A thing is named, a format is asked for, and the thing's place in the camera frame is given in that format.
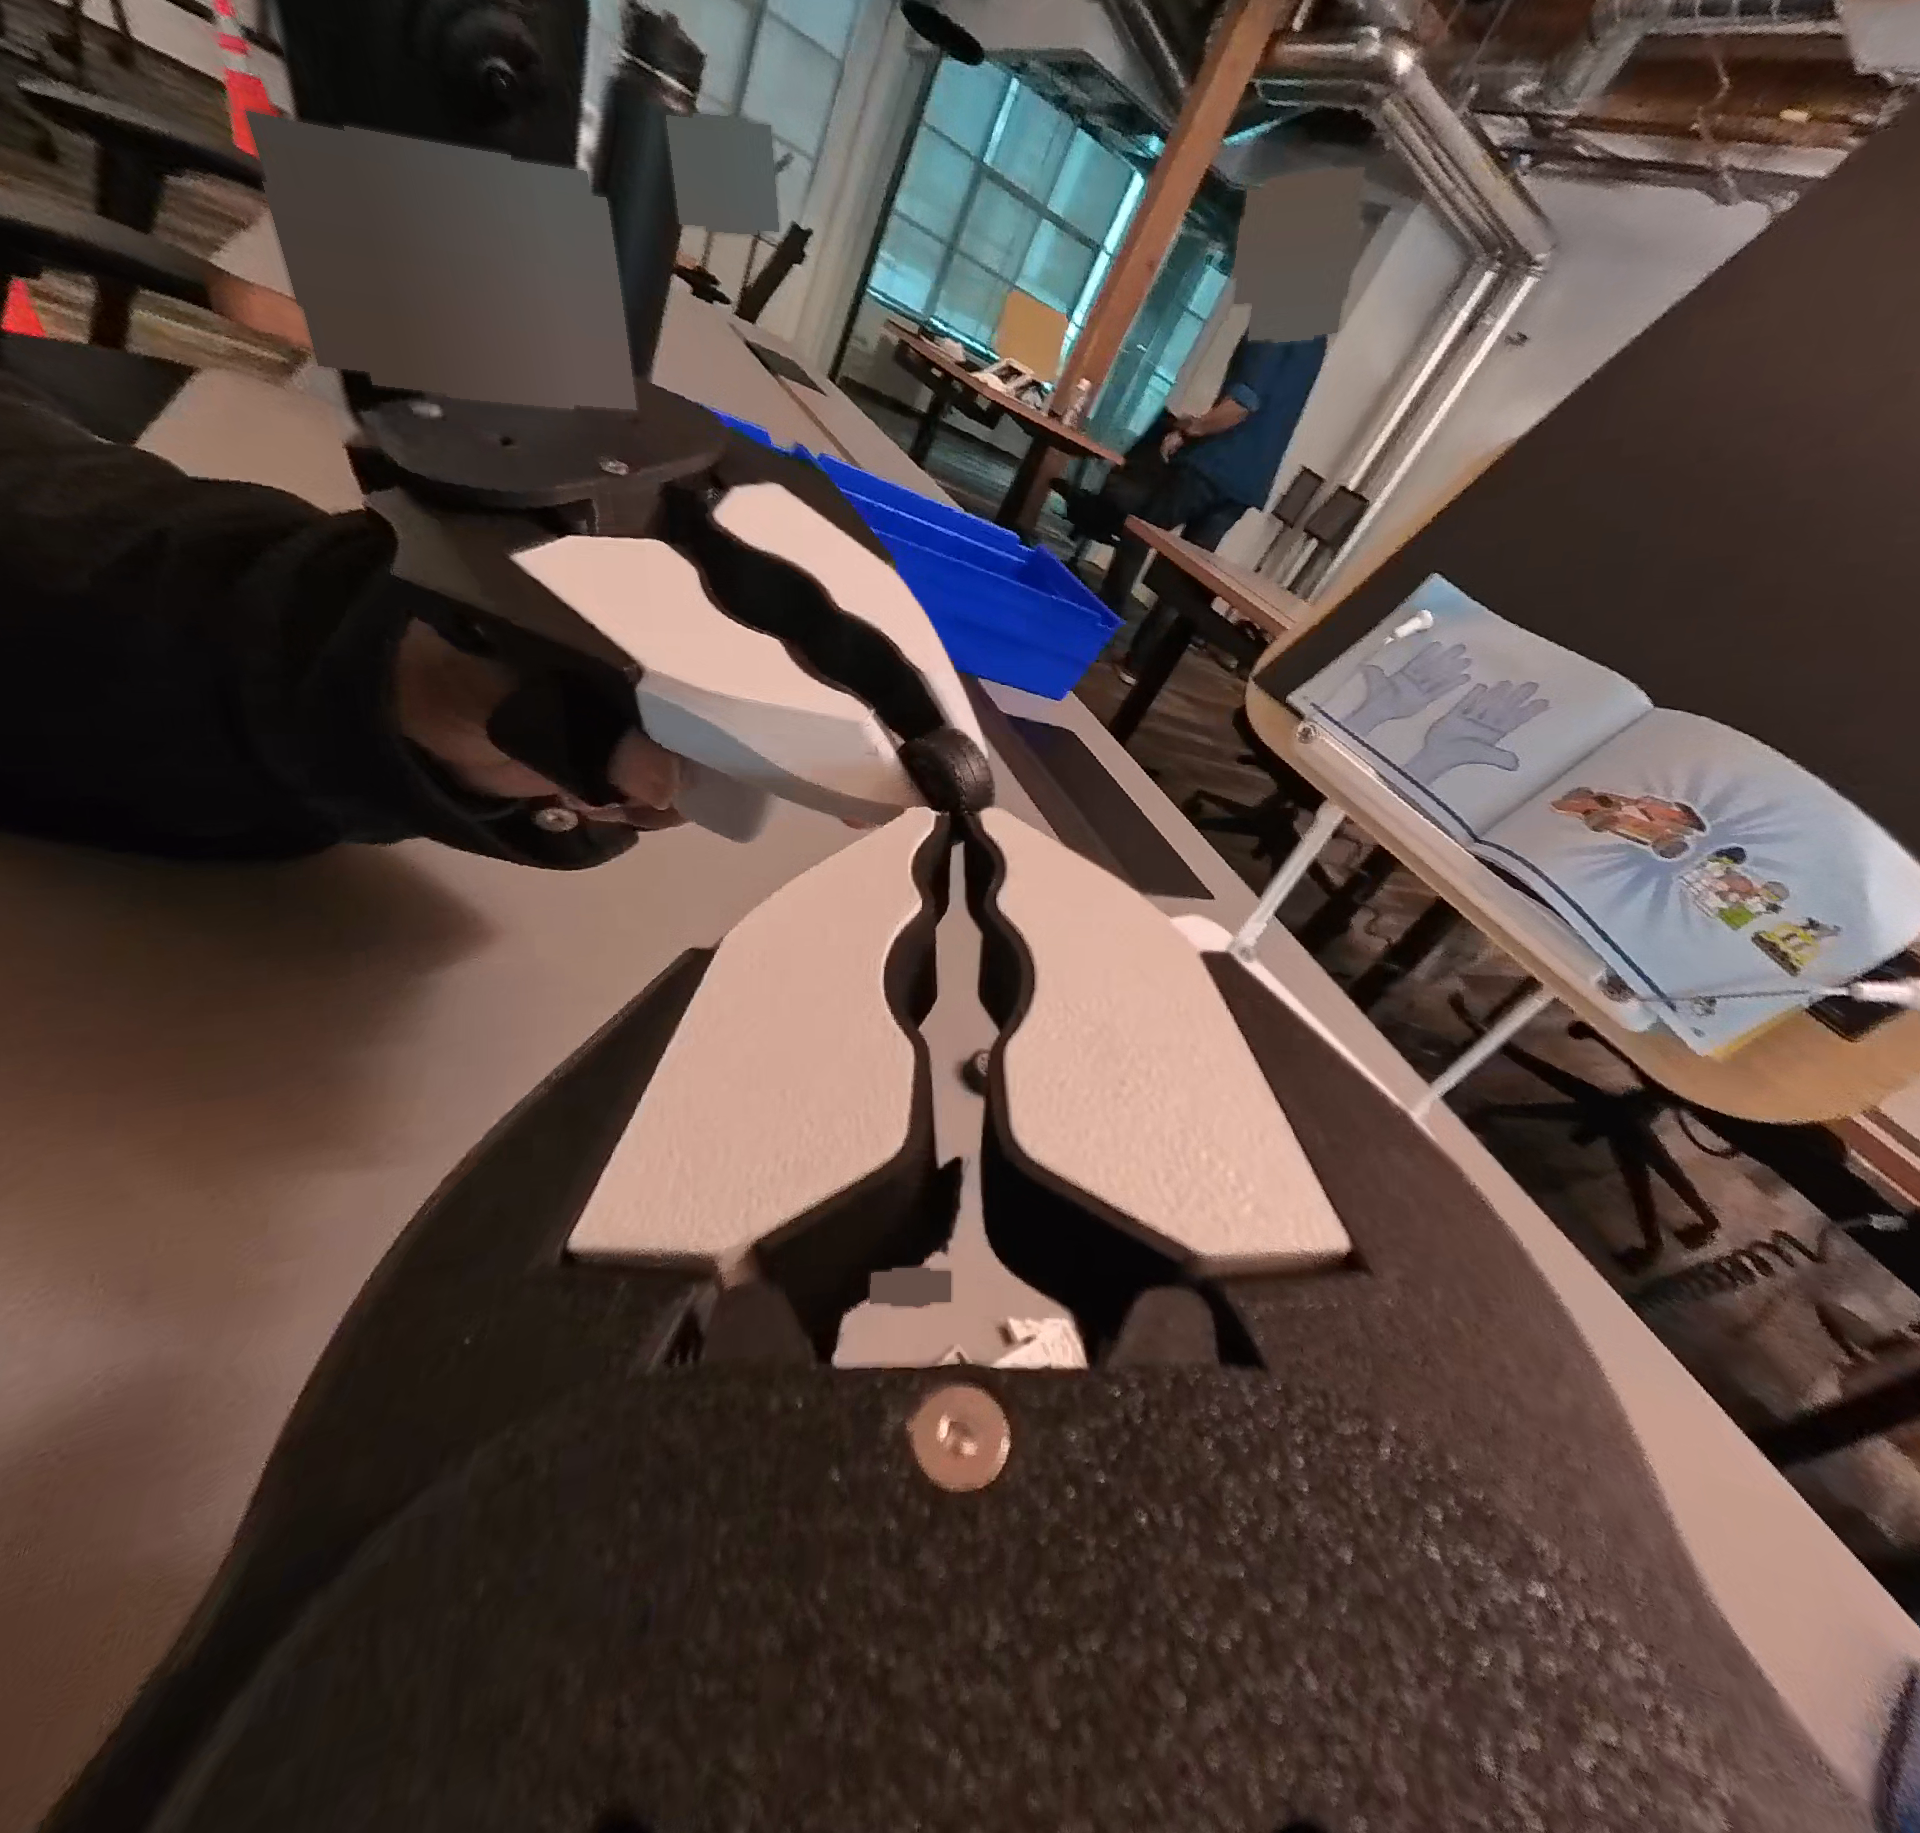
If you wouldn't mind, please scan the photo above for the open instruction booklet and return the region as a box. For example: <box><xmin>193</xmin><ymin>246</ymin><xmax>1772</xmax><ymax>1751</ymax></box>
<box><xmin>1290</xmin><ymin>577</ymin><xmax>1920</xmax><ymax>1064</ymax></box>

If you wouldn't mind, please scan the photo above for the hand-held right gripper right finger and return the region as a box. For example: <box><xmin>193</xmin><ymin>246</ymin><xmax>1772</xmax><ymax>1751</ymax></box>
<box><xmin>972</xmin><ymin>811</ymin><xmax>1348</xmax><ymax>1347</ymax></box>

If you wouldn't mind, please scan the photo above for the wooden desk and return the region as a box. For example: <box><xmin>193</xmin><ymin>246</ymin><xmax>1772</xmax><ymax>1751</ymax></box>
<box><xmin>879</xmin><ymin>320</ymin><xmax>1137</xmax><ymax>530</ymax></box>
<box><xmin>1116</xmin><ymin>518</ymin><xmax>1318</xmax><ymax>746</ymax></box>

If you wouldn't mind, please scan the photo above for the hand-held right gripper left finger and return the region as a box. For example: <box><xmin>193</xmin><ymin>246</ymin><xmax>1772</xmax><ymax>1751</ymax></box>
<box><xmin>567</xmin><ymin>815</ymin><xmax>972</xmax><ymax>1347</ymax></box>

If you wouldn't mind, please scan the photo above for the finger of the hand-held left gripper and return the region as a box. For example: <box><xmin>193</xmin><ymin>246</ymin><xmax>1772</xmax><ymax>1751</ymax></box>
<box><xmin>662</xmin><ymin>472</ymin><xmax>999</xmax><ymax>815</ymax></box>
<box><xmin>509</xmin><ymin>522</ymin><xmax>948</xmax><ymax>834</ymax></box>

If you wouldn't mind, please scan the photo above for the person's left hand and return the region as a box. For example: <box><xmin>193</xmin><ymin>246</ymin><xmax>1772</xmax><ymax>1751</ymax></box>
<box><xmin>403</xmin><ymin>635</ymin><xmax>686</xmax><ymax>834</ymax></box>

